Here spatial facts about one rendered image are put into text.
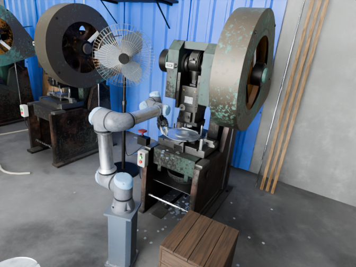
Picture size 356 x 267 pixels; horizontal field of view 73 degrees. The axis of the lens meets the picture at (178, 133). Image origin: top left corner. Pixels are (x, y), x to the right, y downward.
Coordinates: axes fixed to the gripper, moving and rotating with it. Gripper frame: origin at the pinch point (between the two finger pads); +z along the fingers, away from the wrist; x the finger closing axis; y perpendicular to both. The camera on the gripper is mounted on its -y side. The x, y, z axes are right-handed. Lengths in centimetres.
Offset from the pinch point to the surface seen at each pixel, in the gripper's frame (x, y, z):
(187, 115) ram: 21.1, 0.8, -8.9
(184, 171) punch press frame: 4.5, 15.4, 29.6
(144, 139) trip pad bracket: -16.7, -12.1, 4.2
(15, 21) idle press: -131, -253, -122
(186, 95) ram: 24.9, -5.0, -23.3
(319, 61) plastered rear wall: 174, -29, -8
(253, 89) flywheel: 79, 4, -14
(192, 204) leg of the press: 2, 29, 52
